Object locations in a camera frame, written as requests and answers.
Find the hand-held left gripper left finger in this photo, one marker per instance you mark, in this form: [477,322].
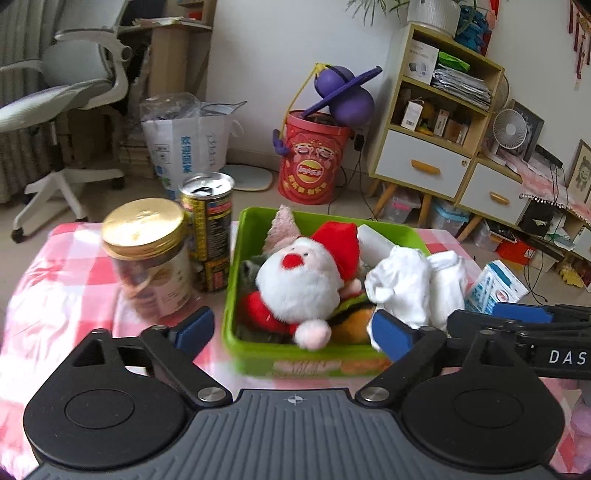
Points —
[194,330]

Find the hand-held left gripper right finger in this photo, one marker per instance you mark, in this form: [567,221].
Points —
[390,337]

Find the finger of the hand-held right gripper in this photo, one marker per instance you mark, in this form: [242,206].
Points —
[480,321]
[521,313]

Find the white cloth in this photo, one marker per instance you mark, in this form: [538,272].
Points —
[401,281]

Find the green plastic box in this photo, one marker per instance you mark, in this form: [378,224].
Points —
[258,364]

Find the white foam block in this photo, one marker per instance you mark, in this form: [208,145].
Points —
[371,242]

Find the santa plush toy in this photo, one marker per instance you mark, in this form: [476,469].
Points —
[295,286]

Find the pink fuzzy cloth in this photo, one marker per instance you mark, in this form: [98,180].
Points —
[281,228]

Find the blue white milk carton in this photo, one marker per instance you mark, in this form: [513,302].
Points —
[494,286]

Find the burger plush toy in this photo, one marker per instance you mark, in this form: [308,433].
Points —
[351,323]

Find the gold lid cookie jar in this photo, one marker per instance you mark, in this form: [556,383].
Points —
[152,277]

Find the black yellow drink can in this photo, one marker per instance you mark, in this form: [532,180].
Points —
[212,230]

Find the blue lid storage bin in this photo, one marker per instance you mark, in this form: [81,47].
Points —
[448,219]

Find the pink lace cloth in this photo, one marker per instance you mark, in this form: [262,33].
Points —
[540,182]

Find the clear storage bin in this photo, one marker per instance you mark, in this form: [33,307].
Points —
[401,205]

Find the low wooden drawer cabinet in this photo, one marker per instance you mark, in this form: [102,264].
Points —
[489,184]

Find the pink white checkered tablecloth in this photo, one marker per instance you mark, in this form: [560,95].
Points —
[60,286]

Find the white round plate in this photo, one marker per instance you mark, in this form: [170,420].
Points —
[251,177]

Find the tall wooden shelf cabinet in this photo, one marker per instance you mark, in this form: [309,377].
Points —
[420,152]

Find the white paper bag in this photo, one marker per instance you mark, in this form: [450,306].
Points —
[203,147]

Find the white desk fan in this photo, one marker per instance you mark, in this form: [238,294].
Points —
[508,129]

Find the red snack bucket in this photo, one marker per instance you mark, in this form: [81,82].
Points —
[309,170]

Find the clear plastic bag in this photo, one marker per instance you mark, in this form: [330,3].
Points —
[171,108]

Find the stack of papers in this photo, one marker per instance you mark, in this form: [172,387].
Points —
[461,85]

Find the purple jump ball toy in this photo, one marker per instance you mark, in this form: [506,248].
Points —
[346,104]

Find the white cardboard box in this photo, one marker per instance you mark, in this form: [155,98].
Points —
[422,62]

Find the grey white office chair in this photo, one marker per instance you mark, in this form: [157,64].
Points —
[69,92]

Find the wooden desk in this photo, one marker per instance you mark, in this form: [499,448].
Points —
[171,60]

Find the red hanging ornament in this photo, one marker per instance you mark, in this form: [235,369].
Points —
[579,37]

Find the white plant pot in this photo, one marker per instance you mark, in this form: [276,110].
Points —
[434,14]

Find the wooden picture frame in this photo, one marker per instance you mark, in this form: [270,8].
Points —
[582,170]

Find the dark picture frame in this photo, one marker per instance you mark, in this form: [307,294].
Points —
[533,124]

